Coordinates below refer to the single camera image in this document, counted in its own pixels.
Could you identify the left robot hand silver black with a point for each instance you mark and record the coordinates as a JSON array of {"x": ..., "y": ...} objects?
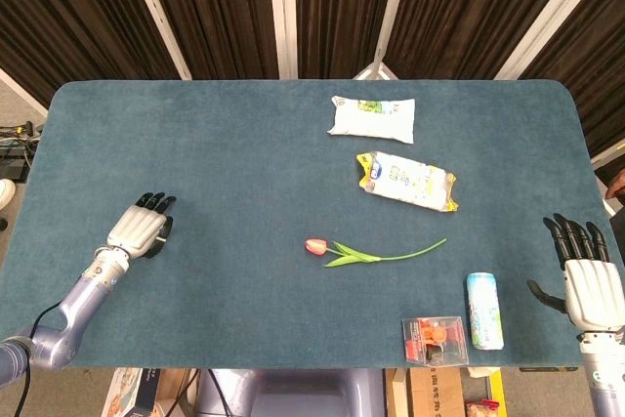
[{"x": 137, "y": 231}]

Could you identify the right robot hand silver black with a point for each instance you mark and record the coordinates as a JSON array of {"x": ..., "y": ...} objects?
[{"x": 593, "y": 295}]

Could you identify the lavender robot base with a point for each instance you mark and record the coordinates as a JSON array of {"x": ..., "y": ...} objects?
[{"x": 293, "y": 395}]

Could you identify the black table control panel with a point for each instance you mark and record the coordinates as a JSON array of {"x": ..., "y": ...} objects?
[{"x": 539, "y": 368}]

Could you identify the light blue drink can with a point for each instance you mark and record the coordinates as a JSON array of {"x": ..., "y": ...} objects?
[{"x": 484, "y": 312}]

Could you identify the bystander dark reddish limb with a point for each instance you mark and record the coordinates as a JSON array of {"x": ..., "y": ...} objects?
[{"x": 618, "y": 185}]

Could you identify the blue felt table cover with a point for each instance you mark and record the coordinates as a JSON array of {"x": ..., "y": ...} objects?
[{"x": 254, "y": 168}]

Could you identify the red snack packet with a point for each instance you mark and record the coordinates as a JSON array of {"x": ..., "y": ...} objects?
[{"x": 483, "y": 408}]

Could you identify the printed white blue carton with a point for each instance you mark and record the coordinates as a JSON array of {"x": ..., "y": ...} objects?
[{"x": 129, "y": 392}]

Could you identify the clear box with orange parts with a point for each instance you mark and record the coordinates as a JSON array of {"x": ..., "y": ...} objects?
[{"x": 434, "y": 341}]

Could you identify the brown cardboard box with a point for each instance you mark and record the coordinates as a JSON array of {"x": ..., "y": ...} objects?
[{"x": 429, "y": 392}]

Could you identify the artificial pink tulip flower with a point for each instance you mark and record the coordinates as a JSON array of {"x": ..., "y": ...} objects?
[{"x": 351, "y": 255}]

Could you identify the yellow white snack packet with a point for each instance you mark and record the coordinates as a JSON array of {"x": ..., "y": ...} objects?
[{"x": 407, "y": 181}]

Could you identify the dark brown curtain panel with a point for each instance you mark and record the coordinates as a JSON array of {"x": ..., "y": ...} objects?
[
  {"x": 215, "y": 12},
  {"x": 342, "y": 12},
  {"x": 63, "y": 16},
  {"x": 469, "y": 12},
  {"x": 593, "y": 55}
]

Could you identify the white snack pouch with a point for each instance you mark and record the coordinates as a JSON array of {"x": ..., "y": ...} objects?
[{"x": 373, "y": 119}]

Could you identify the white frame post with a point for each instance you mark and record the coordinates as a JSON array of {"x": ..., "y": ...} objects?
[
  {"x": 156, "y": 14},
  {"x": 547, "y": 21},
  {"x": 284, "y": 12},
  {"x": 22, "y": 92},
  {"x": 608, "y": 153},
  {"x": 388, "y": 21}
]

